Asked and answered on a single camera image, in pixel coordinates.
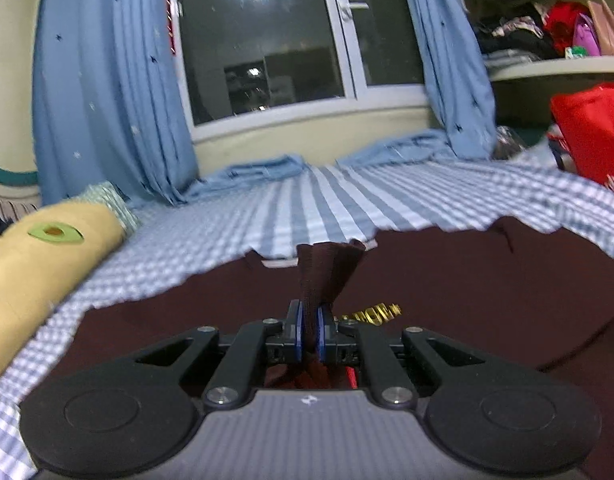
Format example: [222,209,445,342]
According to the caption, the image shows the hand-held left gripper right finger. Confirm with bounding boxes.
[318,302,489,409]

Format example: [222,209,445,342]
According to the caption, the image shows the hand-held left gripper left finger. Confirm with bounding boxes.
[119,300,304,409]

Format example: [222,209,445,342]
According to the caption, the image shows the dark maroon t-shirt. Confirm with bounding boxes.
[52,217,614,480]

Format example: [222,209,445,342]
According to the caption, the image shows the folded light blue clothes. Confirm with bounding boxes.
[482,50,534,70]

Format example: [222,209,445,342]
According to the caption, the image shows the pile of dark clothes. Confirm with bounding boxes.
[472,14,560,61]

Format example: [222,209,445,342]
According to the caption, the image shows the blue checked bed sheet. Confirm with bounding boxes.
[0,145,614,480]

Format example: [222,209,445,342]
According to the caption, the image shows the green checked pillow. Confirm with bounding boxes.
[79,180,144,234]

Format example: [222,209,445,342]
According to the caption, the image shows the yellow pillow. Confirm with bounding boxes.
[0,200,128,392]

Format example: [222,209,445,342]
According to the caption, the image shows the clear plastic bag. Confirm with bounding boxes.
[496,126,527,160]

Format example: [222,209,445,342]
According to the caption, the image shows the white framed window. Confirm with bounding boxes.
[162,0,438,142]

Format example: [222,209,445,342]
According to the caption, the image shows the blue star-print curtain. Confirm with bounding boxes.
[336,0,499,169]
[32,0,308,207]

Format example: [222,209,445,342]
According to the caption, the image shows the red fabric bag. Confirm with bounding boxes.
[550,77,614,192]

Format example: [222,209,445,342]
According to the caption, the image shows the red cloth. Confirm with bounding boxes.
[543,2,593,59]

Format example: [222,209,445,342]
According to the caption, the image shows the purple bag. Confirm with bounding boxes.
[572,14,602,57]

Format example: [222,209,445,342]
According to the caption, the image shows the pink handbag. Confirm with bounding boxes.
[587,0,614,57]

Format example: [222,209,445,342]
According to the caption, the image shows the white wall shelf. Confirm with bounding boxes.
[454,0,614,83]

